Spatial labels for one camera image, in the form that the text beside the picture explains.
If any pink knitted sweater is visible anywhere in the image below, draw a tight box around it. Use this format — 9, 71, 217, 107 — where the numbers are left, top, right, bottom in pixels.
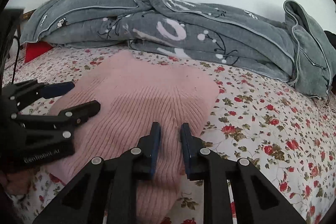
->
47, 51, 219, 223

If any left hand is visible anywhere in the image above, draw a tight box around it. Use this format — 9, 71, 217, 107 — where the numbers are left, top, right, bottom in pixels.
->
1, 167, 40, 196

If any red cloth item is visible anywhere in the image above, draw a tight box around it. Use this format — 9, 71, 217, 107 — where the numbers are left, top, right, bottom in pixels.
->
25, 41, 53, 63

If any floral bed sheet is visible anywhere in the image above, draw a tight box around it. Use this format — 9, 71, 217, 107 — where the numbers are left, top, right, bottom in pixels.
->
9, 46, 335, 223

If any grey patterned blanket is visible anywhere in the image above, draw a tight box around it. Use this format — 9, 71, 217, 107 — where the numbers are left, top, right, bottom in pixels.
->
21, 0, 335, 98

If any black garment on footboard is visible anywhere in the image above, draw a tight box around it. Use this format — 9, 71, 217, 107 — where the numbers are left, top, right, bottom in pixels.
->
324, 30, 336, 49

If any black cable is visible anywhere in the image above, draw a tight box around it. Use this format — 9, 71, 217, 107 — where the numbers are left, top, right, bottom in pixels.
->
10, 35, 22, 84

